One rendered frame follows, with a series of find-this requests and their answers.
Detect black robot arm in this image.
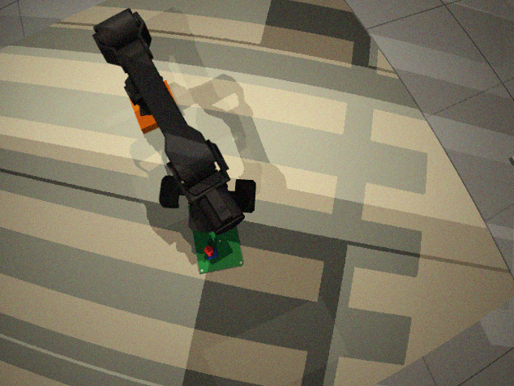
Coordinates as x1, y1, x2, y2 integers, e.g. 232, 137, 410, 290
92, 8, 245, 235

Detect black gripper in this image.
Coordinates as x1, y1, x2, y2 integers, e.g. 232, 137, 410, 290
159, 175, 256, 213

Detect green circuit board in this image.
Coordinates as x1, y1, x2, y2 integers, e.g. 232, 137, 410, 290
192, 226, 243, 273

